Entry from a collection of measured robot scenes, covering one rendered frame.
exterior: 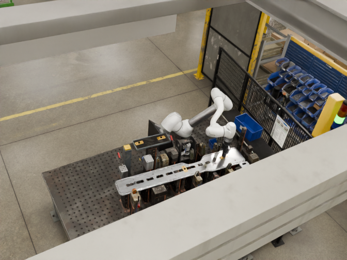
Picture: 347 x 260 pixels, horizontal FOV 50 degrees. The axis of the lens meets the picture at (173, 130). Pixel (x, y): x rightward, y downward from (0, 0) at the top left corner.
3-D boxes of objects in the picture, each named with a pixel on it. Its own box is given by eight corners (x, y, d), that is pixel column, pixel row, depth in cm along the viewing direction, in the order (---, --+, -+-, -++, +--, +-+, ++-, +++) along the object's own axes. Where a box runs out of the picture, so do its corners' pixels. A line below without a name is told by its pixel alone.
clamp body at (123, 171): (120, 197, 381) (120, 173, 357) (116, 189, 388) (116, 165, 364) (129, 194, 384) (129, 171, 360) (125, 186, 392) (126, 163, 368)
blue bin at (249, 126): (250, 142, 411) (252, 133, 403) (232, 125, 429) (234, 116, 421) (261, 137, 418) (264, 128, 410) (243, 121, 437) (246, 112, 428)
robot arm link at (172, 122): (158, 120, 436) (171, 107, 432) (169, 128, 447) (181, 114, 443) (163, 128, 423) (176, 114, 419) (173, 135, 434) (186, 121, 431)
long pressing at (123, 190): (121, 198, 344) (121, 197, 343) (113, 181, 359) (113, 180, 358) (246, 161, 394) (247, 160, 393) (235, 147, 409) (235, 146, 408)
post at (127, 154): (124, 181, 397) (124, 151, 368) (122, 176, 402) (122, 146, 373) (131, 179, 400) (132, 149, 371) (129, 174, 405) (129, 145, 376)
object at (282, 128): (282, 149, 390) (290, 127, 369) (269, 135, 405) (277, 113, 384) (283, 148, 391) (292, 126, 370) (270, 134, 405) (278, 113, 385)
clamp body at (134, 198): (132, 226, 357) (133, 203, 333) (127, 214, 366) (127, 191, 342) (143, 223, 361) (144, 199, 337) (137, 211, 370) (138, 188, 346)
